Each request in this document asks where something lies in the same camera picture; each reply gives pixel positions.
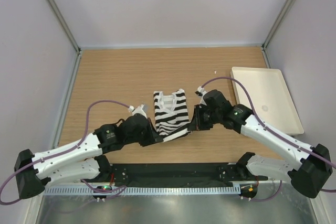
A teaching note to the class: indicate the black controller puck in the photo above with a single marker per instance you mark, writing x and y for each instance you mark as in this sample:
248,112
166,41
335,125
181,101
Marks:
248,191
101,192

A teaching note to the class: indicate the slotted cable duct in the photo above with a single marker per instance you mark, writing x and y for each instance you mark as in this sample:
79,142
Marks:
81,190

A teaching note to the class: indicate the aluminium frame post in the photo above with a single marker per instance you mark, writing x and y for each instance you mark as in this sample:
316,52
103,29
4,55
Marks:
58,15
278,21

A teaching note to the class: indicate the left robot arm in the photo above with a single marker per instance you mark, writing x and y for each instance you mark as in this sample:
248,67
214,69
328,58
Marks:
82,159

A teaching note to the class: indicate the right black controller puck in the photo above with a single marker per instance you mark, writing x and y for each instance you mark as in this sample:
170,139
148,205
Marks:
248,191

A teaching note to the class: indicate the black white striped tank top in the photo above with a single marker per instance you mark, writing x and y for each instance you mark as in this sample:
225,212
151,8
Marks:
171,115

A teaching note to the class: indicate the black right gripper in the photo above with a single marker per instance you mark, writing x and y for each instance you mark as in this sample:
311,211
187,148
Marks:
197,123

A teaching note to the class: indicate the left black controller puck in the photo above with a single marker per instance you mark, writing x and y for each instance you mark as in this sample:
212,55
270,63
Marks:
101,192

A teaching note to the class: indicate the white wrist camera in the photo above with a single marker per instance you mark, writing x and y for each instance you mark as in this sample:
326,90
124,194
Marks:
200,92
141,109

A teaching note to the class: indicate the cream plastic tray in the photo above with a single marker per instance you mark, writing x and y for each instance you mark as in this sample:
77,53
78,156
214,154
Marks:
271,98

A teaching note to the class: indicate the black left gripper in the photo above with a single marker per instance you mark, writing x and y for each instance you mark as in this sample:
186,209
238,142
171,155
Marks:
154,137

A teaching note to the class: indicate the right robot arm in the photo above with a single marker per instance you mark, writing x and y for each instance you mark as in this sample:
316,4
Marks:
307,168

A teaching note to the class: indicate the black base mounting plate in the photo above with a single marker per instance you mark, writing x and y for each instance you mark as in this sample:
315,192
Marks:
182,175

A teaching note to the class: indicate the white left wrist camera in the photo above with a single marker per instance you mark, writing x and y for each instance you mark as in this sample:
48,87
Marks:
141,109

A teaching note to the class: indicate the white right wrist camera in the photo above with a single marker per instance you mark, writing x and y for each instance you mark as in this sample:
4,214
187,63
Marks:
200,92

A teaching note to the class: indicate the left aluminium frame post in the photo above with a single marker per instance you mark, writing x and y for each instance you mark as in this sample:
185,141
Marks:
58,15

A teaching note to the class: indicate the right aluminium frame post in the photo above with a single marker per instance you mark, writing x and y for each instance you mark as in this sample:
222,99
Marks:
278,21

